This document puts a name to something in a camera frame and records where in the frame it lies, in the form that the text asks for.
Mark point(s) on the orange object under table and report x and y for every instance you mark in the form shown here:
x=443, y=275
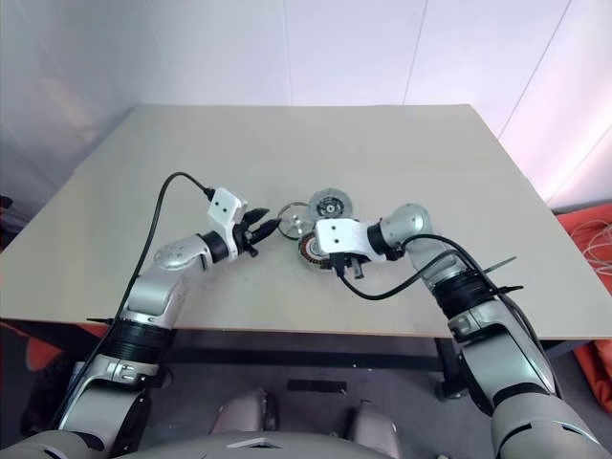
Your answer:
x=43, y=354

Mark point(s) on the black wheel rim part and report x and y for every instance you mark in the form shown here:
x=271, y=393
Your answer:
x=291, y=225

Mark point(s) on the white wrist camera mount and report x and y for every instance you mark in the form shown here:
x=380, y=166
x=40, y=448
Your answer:
x=339, y=236
x=222, y=205

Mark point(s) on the black bag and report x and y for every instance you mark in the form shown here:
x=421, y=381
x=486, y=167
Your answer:
x=45, y=392

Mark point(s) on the grey disc with black centre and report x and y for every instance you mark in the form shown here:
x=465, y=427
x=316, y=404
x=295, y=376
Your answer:
x=330, y=205

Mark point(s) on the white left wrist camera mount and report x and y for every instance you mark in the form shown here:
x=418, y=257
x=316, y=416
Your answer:
x=222, y=205

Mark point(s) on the rounded grey robot right foot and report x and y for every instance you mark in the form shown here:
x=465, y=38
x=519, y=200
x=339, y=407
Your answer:
x=375, y=421

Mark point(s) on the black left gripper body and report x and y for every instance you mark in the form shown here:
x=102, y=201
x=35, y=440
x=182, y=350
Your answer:
x=246, y=241

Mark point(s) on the grey robot torso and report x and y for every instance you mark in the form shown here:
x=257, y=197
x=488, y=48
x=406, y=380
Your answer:
x=287, y=447

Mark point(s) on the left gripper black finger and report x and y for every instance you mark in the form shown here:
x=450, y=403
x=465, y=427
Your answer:
x=265, y=229
x=257, y=215

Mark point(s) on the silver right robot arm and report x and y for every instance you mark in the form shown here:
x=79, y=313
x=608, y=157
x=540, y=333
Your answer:
x=440, y=268

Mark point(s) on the copper wound motor stator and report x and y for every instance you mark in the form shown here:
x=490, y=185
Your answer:
x=308, y=253

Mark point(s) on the rounded grey robot foot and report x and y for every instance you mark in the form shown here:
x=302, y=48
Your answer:
x=375, y=421
x=241, y=413

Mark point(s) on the black table frame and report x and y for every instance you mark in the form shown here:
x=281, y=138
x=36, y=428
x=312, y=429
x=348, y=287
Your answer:
x=287, y=356

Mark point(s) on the orange cushion beside table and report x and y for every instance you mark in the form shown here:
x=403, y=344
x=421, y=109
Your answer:
x=583, y=215

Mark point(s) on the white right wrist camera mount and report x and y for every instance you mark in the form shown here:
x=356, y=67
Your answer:
x=339, y=236

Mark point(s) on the black chair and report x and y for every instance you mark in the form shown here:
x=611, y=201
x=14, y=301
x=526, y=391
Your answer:
x=9, y=220

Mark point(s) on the rounded grey robot left foot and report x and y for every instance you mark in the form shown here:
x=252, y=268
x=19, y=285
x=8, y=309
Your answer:
x=241, y=413

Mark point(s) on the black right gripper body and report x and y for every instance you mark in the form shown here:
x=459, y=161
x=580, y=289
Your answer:
x=356, y=268

